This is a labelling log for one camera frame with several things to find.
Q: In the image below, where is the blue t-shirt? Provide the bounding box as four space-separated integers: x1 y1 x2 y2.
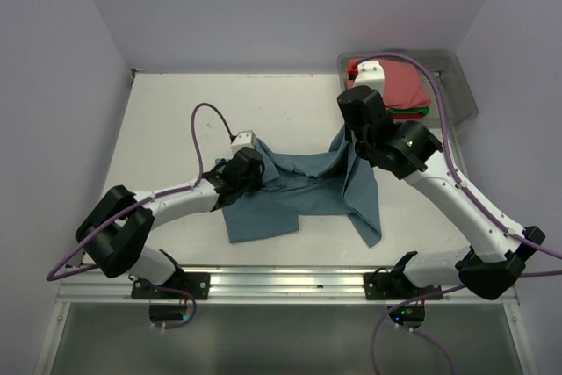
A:
222 127 382 248

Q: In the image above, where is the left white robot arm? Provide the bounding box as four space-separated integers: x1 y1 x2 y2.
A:
75 147 265 299

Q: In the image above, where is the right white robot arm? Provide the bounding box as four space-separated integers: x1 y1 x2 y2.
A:
337 86 545 300

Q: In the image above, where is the folded red t-shirt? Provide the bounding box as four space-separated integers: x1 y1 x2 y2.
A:
391 113 425 120

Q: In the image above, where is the folded pink t-shirt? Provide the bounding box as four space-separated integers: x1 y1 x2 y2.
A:
374 59 431 109

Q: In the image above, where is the folded green t-shirt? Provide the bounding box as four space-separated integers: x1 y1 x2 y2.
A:
390 106 430 116

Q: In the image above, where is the clear plastic bin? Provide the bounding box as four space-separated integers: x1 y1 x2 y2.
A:
337 48 478 129

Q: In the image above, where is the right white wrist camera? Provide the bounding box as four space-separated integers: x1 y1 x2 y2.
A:
345 60 385 95

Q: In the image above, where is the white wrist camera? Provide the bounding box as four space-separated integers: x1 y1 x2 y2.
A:
230 130 256 155
345 60 385 95

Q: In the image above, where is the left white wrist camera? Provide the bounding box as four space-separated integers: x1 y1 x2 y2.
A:
230 130 256 155

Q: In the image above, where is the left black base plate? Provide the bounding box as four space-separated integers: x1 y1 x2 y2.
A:
131 271 211 300

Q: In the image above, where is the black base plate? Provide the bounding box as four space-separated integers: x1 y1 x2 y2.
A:
363 271 443 300
131 271 211 300

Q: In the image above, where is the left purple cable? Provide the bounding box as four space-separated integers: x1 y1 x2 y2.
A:
46 103 238 330

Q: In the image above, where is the purple cable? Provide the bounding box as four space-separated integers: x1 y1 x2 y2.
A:
357 53 562 375
46 103 238 330

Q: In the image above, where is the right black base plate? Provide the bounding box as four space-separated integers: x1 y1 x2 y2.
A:
363 271 443 300

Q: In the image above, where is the aluminium mounting rail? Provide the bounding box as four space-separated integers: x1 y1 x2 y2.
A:
56 265 519 306

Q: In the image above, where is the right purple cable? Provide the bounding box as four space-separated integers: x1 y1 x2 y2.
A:
357 53 562 375

